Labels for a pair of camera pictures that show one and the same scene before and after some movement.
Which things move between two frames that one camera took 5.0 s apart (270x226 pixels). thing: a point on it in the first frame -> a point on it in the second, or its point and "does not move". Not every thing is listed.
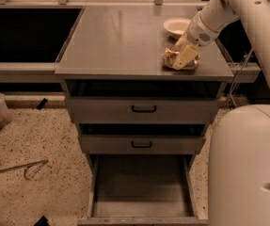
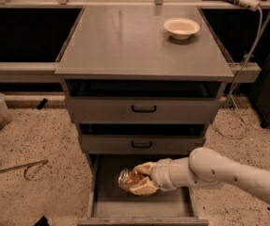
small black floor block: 41,104 does not move
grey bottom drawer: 143,190 does not move
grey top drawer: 143,102 does not move
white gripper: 197,32 -> 161,174
